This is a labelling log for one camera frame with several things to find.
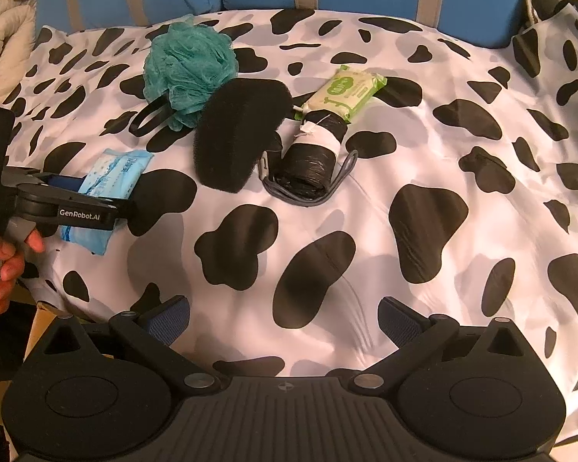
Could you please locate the blue tissue pack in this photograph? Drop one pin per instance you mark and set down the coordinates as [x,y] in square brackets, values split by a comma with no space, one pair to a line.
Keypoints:
[118,168]

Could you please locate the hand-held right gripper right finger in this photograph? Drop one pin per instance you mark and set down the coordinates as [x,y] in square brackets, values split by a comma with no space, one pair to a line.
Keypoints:
[397,317]

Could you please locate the cow print blanket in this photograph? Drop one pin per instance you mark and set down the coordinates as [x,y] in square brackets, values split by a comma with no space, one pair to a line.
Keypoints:
[462,106]

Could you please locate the person's left hand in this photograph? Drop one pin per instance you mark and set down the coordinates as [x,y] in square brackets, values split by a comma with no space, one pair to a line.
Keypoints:
[7,252]

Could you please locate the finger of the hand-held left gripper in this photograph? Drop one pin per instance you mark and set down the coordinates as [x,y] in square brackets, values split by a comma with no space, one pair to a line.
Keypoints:
[86,214]
[60,182]

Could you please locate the green wet wipes pack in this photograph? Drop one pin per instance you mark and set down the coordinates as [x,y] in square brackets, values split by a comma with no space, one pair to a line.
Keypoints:
[344,91]

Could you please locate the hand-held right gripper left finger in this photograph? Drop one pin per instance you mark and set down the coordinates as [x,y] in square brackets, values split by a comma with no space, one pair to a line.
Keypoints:
[171,318]

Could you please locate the black sponge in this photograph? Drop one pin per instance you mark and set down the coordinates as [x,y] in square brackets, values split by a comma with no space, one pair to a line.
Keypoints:
[236,125]

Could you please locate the teal bath loofah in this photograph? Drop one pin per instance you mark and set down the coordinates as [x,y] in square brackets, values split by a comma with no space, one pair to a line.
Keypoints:
[190,65]

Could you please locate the cow print tote bag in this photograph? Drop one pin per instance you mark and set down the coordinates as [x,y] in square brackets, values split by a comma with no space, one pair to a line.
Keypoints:
[554,33]

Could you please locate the black garbage bag roll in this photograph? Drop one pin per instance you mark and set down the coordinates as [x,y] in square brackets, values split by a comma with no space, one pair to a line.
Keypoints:
[308,163]

